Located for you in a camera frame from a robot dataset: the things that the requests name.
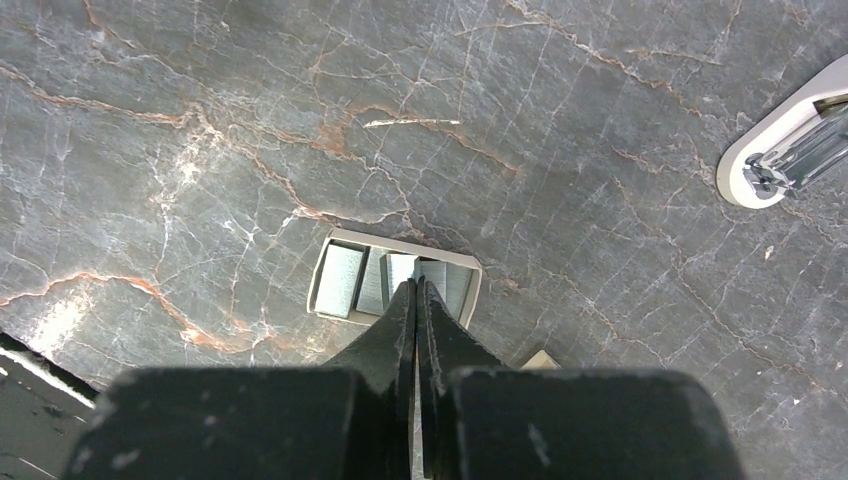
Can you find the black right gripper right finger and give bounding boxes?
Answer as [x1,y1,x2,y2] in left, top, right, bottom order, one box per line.
[415,280,745,479]

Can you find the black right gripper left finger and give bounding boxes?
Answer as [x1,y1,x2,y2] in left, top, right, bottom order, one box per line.
[63,280,416,479]

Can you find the staple tray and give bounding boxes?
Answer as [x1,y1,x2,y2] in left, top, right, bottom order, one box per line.
[307,228,482,327]

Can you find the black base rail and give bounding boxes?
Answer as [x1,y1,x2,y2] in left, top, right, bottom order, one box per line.
[1,332,98,479]

